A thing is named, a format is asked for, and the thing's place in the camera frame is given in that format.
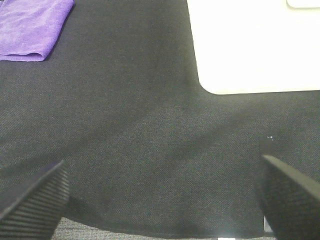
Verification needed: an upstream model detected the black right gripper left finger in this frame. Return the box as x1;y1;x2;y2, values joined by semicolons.
0;161;70;240

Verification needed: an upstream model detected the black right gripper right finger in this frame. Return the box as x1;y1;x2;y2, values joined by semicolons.
255;155;320;240

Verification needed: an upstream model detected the purple microfiber towel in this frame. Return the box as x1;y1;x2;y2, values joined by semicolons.
0;0;75;62

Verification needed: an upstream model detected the dark grey table mat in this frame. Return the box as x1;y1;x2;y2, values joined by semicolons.
0;0;320;238

